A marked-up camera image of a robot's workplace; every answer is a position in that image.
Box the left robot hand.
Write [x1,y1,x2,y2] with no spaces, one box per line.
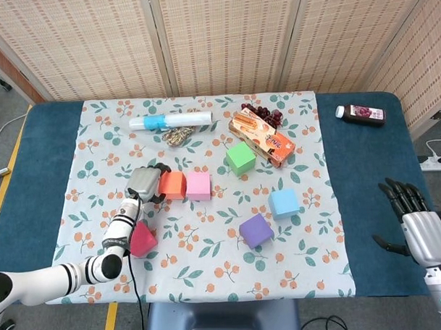
[122,161,173,206]

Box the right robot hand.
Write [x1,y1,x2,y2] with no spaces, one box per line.
[369,175,441,269]

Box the orange foam cube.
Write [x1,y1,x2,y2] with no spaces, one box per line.
[157,171,188,202]

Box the pink foam cube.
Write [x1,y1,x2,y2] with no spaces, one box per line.
[185,171,212,203]

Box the red foam cube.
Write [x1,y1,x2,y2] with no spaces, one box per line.
[129,219,159,258]

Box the green foam cube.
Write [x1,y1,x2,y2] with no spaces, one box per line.
[224,140,258,179]

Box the purple foam cube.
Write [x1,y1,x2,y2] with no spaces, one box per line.
[238,212,276,250]

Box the light blue foam cube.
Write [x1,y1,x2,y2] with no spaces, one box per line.
[267,187,301,221]

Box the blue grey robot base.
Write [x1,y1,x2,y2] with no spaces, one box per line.
[143,297,302,330]

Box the teal padded table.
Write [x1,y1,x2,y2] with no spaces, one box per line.
[0,88,441,312]

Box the white power strip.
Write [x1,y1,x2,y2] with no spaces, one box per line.
[418,155,441,172]

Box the white bag roll blue band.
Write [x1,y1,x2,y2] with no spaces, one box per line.
[127,111,214,132]

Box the floral berry print tablecloth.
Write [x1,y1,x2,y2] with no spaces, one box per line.
[38,90,357,309]

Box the orange biscuit box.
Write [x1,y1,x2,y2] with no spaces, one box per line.
[227,104,298,172]

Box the dark juice bottle white cap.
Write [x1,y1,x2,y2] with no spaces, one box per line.
[335,102,387,130]

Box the red grape bunch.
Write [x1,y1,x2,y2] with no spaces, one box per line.
[240,101,285,128]

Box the bamboo folding screen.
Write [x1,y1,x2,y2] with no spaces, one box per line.
[0,0,441,154]

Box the white charger cable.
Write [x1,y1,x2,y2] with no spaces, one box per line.
[424,138,441,162]

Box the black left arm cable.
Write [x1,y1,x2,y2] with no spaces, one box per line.
[125,187,147,330]

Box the black floor cable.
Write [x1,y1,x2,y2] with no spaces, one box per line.
[301,314,349,330]

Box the white floor cable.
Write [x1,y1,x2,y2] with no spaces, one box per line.
[0,112,31,143]

